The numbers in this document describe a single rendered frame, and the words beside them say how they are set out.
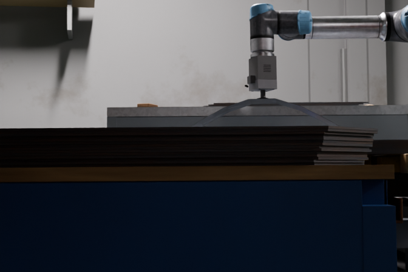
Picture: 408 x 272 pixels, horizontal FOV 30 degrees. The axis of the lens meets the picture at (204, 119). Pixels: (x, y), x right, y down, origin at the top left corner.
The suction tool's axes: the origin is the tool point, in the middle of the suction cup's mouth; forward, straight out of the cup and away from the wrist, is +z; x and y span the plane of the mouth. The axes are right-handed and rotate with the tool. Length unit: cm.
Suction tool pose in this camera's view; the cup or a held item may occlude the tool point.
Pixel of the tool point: (263, 105)
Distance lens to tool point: 239.2
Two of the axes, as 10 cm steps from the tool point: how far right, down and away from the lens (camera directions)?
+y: 2.8, -0.7, -9.6
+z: 0.1, 10.0, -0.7
